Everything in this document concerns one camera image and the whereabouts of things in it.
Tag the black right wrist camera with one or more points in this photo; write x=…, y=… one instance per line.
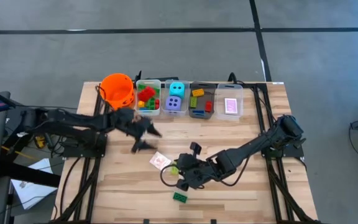
x=195, y=148

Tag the purple foam die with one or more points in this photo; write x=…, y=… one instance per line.
x=173, y=103

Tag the yellow tool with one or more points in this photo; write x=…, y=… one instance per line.
x=39, y=142

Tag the yellow toy brick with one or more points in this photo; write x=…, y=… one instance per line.
x=141, y=104

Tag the small red toy brick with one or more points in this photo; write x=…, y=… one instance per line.
x=157, y=104
x=208, y=106

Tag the orange pumpkin face bucket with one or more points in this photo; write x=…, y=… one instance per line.
x=117, y=90

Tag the white purple card deck box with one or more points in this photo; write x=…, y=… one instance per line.
x=231, y=105

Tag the white paper sheets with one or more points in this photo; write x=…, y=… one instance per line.
x=33, y=193

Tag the clear plastic bin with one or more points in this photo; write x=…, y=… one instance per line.
x=164, y=90
x=219, y=107

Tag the dark green brick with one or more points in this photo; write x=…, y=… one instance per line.
x=180, y=197

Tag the large red toy brick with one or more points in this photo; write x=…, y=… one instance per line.
x=146, y=94

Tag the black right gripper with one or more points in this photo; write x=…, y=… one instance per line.
x=197, y=174

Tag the white plastic bin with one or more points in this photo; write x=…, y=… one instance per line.
x=135, y=93

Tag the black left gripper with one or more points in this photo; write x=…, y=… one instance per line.
x=130, y=123

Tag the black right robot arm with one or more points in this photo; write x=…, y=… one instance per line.
x=253, y=146

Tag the lime rounded toy brick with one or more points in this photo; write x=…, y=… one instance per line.
x=174, y=170

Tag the black table frame rails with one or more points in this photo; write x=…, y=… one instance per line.
x=286, y=193
x=87, y=186

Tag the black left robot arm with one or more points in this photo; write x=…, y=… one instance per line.
x=73, y=119

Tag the teal foam die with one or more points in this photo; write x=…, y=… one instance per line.
x=177, y=89

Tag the grey plastic bin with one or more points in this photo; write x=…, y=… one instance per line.
x=202, y=102

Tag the orange print card deck box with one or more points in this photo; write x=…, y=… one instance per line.
x=159, y=160

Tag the lime studded brick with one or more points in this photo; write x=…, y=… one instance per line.
x=193, y=102

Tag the blue toy brick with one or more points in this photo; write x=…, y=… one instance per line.
x=197, y=112
x=143, y=109

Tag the orange-yellow studded brick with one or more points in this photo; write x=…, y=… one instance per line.
x=197, y=92

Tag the black floor stand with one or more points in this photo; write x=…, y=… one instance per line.
x=31, y=176

